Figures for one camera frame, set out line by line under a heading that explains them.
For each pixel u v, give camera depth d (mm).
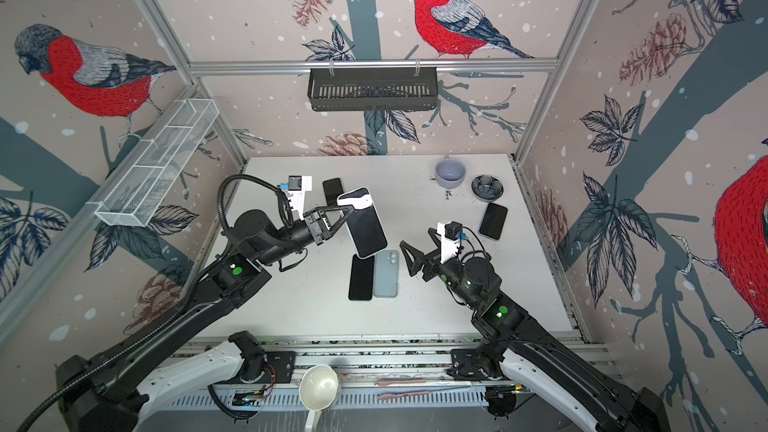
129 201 698
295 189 579
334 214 608
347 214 610
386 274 896
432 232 742
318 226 554
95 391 380
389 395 682
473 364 737
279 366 734
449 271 632
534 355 503
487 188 1084
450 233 602
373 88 1062
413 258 634
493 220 1041
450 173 1134
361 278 879
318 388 700
